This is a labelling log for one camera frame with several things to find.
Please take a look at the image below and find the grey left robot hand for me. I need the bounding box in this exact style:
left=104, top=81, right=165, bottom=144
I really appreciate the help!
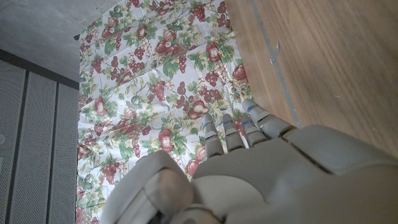
left=99, top=98, right=398, bottom=224

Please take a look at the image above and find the grey tape outline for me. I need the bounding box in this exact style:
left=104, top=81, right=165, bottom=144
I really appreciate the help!
left=248, top=0, right=302, bottom=128

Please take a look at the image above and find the floral fruit print backdrop cloth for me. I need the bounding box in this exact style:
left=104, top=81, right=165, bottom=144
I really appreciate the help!
left=76, top=0, right=252, bottom=224

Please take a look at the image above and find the grey perforated wall panel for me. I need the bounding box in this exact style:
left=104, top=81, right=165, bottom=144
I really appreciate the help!
left=0, top=58, right=28, bottom=224
left=46, top=82, right=80, bottom=224
left=7, top=71, right=57, bottom=224

